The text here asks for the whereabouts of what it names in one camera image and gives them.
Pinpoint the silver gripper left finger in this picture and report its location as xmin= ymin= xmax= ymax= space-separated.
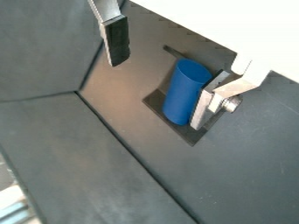
xmin=88 ymin=0 xmax=130 ymax=67

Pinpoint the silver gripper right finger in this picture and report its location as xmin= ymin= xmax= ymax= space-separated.
xmin=189 ymin=56 xmax=268 ymax=130

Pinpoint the blue oval cylinder block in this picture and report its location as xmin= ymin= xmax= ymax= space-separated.
xmin=163 ymin=59 xmax=211 ymax=125

